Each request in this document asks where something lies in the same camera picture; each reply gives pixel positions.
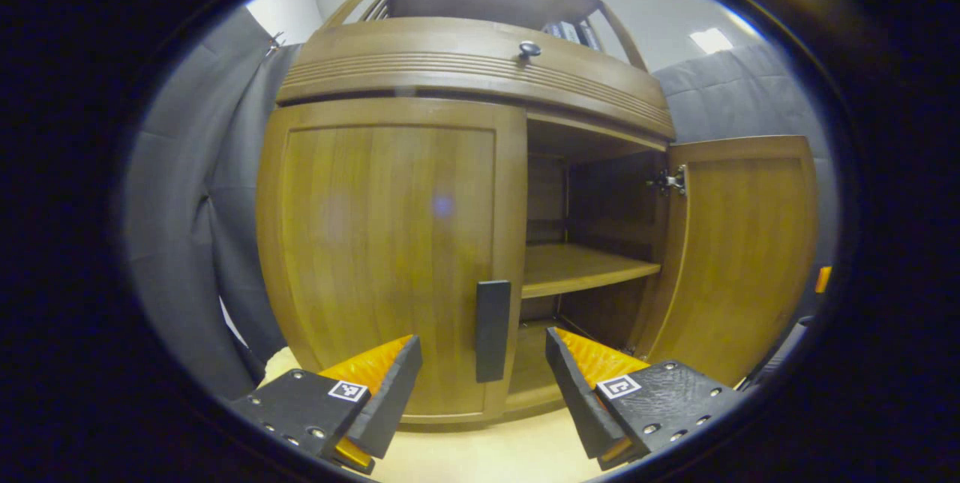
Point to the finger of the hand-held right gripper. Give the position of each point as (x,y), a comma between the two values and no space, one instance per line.
(823,279)

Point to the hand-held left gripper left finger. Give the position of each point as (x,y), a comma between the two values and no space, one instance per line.
(390,400)

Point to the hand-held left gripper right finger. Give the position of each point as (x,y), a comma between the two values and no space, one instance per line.
(577,400)

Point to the wooden shoe cabinet door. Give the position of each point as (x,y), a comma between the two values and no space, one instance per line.
(375,243)
(735,258)

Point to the wooden double-door shoe cabinet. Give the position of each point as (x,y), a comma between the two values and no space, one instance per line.
(577,265)

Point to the small ceiling light panel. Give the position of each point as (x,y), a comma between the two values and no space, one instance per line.
(710,39)

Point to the wooden drawer with black knob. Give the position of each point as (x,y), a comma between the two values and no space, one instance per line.
(420,37)

